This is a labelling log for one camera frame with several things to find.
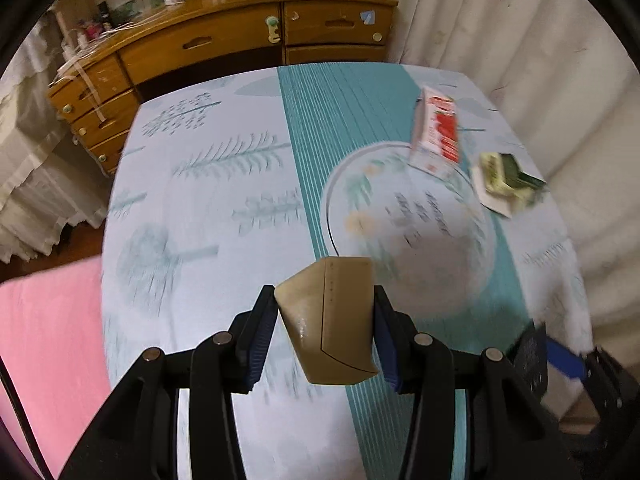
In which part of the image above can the wooden desk with drawers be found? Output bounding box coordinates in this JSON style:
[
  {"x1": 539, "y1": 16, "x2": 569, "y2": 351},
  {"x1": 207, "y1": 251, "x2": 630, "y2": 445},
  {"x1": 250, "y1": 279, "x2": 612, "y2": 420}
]
[{"x1": 48, "y1": 0, "x2": 398, "y2": 174}]

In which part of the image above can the patterned tablecloth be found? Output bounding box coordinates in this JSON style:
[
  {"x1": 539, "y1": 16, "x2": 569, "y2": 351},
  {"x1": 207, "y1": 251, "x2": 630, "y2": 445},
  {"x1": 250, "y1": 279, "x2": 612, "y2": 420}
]
[{"x1": 98, "y1": 60, "x2": 597, "y2": 480}]

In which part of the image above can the pink bed blanket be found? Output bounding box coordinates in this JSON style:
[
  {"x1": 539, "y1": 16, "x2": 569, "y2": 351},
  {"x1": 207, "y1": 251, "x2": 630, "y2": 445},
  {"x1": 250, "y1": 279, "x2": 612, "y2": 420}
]
[{"x1": 0, "y1": 257, "x2": 111, "y2": 477}]

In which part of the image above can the green cream small box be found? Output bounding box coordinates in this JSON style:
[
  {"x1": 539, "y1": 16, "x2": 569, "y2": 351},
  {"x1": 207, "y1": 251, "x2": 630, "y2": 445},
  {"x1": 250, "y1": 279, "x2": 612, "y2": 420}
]
[{"x1": 471, "y1": 152, "x2": 547, "y2": 218}]

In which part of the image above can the white floral curtain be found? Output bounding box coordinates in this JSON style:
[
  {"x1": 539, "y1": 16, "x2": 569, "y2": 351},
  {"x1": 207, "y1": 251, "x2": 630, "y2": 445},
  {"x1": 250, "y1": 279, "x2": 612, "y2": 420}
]
[{"x1": 390, "y1": 0, "x2": 639, "y2": 364}]

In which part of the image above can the red white carton box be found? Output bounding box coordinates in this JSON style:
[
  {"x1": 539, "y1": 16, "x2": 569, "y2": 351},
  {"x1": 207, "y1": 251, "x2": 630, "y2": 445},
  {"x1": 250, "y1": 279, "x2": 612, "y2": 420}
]
[{"x1": 409, "y1": 86, "x2": 460, "y2": 180}]

